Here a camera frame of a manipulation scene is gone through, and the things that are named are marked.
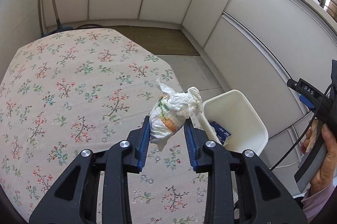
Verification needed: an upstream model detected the white plastic bin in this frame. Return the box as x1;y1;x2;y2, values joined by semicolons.
202;89;269;157

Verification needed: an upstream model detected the floral tablecloth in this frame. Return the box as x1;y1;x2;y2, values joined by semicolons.
0;28;237;224

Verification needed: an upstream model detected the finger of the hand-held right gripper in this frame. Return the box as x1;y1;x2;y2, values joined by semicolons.
287;78;325;109

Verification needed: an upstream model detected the blue carton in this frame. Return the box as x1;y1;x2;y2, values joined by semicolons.
210;121;232;146

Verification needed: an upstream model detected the black cable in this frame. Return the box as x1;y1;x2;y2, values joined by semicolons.
269;83;331;169

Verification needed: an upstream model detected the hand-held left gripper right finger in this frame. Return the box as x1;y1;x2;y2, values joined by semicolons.
183;118;308;224

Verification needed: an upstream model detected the tissue orange print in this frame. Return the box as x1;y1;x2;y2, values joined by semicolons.
149;77;203;152

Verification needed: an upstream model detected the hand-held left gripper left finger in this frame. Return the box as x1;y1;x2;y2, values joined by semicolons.
28;114;150;224

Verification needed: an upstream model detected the person's right forearm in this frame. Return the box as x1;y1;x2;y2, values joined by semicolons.
301;178;337;224

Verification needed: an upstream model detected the person's right hand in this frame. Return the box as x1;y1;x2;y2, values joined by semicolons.
301;119;337;195

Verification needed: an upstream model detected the steel pot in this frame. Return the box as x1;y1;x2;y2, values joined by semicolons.
316;0;337;18

